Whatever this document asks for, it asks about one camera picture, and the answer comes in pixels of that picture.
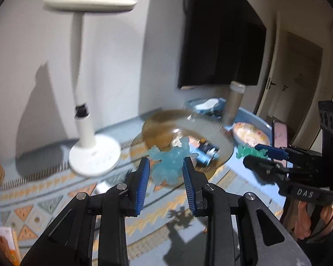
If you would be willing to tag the beige thermos bottle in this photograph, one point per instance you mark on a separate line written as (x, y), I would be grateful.
(233, 105)

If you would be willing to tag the blue translucent figurine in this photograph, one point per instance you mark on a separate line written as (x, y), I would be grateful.
(169, 166)

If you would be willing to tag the small patterned dish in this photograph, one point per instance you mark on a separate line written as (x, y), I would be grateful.
(249, 133)

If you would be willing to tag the black monitor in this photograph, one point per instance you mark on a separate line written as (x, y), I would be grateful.
(222, 33)

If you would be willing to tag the smartphone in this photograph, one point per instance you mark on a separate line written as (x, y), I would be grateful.
(280, 134)

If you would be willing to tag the tissue pack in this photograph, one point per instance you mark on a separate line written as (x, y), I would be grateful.
(208, 106)

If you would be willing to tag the beige door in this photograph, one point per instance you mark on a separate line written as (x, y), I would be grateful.
(297, 69)

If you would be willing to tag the amber ribbed glass bowl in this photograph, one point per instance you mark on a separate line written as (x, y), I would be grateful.
(161, 127)

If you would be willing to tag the patterned desk mat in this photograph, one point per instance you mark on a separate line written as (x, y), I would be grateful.
(72, 194)

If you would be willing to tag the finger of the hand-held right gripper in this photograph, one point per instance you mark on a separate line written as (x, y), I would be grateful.
(263, 169)
(272, 151)

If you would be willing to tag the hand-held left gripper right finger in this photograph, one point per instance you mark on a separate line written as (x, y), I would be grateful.
(189, 188)

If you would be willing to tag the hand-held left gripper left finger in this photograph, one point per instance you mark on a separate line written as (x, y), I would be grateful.
(143, 185)

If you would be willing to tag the blue toy car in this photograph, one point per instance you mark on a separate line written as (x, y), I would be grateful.
(206, 155)

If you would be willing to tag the white desk lamp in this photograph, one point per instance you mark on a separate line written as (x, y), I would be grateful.
(83, 116)

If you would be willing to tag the green translucent figurine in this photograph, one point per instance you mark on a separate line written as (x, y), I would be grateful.
(245, 151)

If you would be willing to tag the person's right hand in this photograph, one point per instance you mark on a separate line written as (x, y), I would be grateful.
(302, 221)

